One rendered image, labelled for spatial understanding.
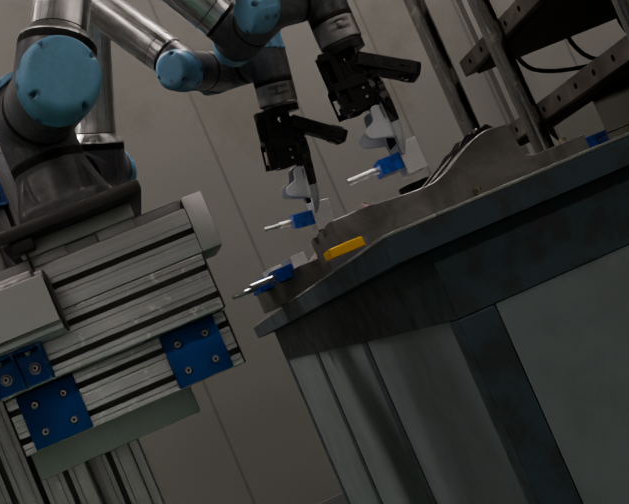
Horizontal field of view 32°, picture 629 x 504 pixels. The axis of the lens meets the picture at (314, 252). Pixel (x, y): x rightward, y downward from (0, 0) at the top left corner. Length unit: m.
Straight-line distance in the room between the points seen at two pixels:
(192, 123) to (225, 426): 1.22
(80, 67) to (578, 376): 0.81
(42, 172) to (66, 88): 0.17
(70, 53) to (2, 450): 0.66
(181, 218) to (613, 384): 0.69
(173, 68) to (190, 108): 2.53
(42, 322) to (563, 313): 0.70
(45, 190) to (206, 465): 2.82
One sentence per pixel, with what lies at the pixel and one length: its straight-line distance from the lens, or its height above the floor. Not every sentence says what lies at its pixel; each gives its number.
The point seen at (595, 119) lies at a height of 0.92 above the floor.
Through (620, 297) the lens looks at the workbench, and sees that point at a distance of 1.42.
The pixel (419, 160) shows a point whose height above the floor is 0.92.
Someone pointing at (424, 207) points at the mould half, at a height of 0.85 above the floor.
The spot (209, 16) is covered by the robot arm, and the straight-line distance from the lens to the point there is 1.95.
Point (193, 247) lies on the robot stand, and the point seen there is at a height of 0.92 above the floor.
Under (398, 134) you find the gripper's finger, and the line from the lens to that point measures 1.85.
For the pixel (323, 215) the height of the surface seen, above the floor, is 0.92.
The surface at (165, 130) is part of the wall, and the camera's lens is 4.55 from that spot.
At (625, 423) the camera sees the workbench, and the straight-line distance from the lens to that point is 1.42.
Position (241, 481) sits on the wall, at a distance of 4.45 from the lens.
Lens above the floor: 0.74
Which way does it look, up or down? 3 degrees up
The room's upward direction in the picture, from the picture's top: 23 degrees counter-clockwise
